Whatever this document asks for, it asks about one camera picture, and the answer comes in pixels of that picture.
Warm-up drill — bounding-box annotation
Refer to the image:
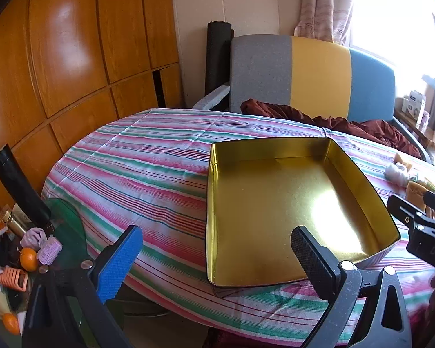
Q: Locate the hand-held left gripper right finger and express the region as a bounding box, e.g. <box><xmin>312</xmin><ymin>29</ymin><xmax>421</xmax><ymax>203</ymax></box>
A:
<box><xmin>291</xmin><ymin>226</ymin><xmax>414</xmax><ymax>348</ymax></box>

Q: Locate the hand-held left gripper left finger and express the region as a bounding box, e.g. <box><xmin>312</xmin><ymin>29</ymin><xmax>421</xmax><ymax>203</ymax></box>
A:
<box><xmin>22</xmin><ymin>225</ymin><xmax>144</xmax><ymax>348</ymax></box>

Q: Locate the yellow sponge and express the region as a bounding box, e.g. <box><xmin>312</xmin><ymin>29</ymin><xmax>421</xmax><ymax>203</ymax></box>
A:
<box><xmin>406</xmin><ymin>181</ymin><xmax>435</xmax><ymax>211</ymax></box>

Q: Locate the white plastic bag ball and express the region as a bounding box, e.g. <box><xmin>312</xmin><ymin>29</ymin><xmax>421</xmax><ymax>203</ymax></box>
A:
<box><xmin>385</xmin><ymin>162</ymin><xmax>410</xmax><ymax>185</ymax></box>

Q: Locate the gold tin box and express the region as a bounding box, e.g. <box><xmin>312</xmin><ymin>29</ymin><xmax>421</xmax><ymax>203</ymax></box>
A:
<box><xmin>205</xmin><ymin>137</ymin><xmax>401</xmax><ymax>298</ymax></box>

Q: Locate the green glass side table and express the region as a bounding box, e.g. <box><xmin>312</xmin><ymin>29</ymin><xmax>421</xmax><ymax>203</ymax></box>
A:
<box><xmin>0</xmin><ymin>197</ymin><xmax>95</xmax><ymax>348</ymax></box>

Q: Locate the wooden desk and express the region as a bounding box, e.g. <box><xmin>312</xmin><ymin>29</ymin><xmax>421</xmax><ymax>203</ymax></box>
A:
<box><xmin>393</xmin><ymin>109</ymin><xmax>435</xmax><ymax>164</ymax></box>

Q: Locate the orange tangerine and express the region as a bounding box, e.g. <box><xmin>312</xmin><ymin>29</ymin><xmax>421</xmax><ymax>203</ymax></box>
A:
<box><xmin>19</xmin><ymin>247</ymin><xmax>39</xmax><ymax>272</ymax></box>
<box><xmin>3</xmin><ymin>313</ymin><xmax>22</xmax><ymax>335</ymax></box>

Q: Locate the maroon blanket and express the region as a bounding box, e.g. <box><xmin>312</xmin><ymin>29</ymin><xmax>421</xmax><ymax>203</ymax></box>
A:
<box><xmin>240</xmin><ymin>99</ymin><xmax>423</xmax><ymax>159</ymax></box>

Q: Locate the striped tablecloth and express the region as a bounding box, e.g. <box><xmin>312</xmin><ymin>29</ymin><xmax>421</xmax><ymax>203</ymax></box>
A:
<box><xmin>41</xmin><ymin>108</ymin><xmax>435</xmax><ymax>347</ymax></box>

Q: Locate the white carton box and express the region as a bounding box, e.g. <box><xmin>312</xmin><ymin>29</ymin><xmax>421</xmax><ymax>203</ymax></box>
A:
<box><xmin>400</xmin><ymin>90</ymin><xmax>427</xmax><ymax>124</ymax></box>

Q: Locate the orange hair clip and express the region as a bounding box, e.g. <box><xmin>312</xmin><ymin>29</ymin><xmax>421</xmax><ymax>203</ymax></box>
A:
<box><xmin>0</xmin><ymin>266</ymin><xmax>29</xmax><ymax>291</ymax></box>

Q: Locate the gold bottle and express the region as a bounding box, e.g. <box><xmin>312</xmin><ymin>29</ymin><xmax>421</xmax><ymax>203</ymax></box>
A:
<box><xmin>0</xmin><ymin>208</ymin><xmax>28</xmax><ymax>238</ymax></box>

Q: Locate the black cloth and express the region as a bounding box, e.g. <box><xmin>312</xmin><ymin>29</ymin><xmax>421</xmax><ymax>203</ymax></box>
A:
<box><xmin>0</xmin><ymin>232</ymin><xmax>22</xmax><ymax>272</ymax></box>

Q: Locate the black hair dryer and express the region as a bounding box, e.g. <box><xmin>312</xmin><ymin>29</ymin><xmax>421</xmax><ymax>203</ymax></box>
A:
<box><xmin>0</xmin><ymin>144</ymin><xmax>55</xmax><ymax>236</ymax></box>

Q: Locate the grey yellow blue sofa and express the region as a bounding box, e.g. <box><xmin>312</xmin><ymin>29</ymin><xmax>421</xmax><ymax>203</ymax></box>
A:
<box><xmin>229</xmin><ymin>34</ymin><xmax>435</xmax><ymax>164</ymax></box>

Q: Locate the window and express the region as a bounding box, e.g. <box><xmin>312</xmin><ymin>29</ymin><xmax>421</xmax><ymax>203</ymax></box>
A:
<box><xmin>348</xmin><ymin>0</ymin><xmax>435</xmax><ymax>80</ymax></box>

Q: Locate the black rolled mat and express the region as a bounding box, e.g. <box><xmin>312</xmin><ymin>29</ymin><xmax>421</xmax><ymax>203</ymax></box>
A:
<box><xmin>205</xmin><ymin>21</ymin><xmax>234</xmax><ymax>98</ymax></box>

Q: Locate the wooden wardrobe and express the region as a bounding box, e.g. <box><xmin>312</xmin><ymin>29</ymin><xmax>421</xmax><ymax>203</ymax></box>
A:
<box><xmin>0</xmin><ymin>0</ymin><xmax>184</xmax><ymax>225</ymax></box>

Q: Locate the pink patterned curtain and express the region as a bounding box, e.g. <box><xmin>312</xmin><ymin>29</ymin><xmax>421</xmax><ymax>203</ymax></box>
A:
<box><xmin>293</xmin><ymin>0</ymin><xmax>356</xmax><ymax>44</ymax></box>

